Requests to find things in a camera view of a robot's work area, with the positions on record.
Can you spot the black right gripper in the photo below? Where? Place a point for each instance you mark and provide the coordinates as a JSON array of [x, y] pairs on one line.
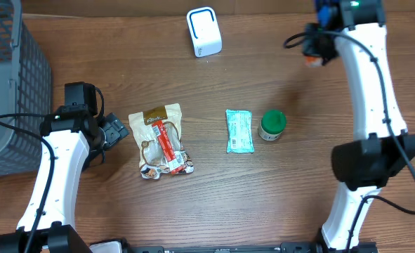
[[310, 49]]

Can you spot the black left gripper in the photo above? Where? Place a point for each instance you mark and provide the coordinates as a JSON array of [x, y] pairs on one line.
[[115, 128]]

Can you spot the orange small packet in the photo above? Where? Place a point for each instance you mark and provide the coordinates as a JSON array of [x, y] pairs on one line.
[[313, 61]]

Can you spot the beige snack bag red label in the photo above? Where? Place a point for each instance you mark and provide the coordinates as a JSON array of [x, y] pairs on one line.
[[157, 133]]

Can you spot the teal wet wipes packet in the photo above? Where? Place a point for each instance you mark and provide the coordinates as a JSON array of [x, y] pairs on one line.
[[239, 124]]

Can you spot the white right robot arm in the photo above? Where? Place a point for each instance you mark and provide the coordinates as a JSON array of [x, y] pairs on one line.
[[356, 32]]

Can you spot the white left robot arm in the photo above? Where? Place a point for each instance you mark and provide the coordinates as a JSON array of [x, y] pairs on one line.
[[69, 142]]

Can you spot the white barcode scanner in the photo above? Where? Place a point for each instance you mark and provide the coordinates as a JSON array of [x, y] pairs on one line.
[[204, 31]]

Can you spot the green lid jar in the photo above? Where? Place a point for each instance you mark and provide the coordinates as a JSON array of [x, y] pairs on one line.
[[272, 125]]

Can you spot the grey plastic mesh basket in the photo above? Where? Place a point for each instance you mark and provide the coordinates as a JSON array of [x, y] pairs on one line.
[[26, 87]]

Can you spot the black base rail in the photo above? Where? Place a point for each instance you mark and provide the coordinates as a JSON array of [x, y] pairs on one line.
[[224, 248]]

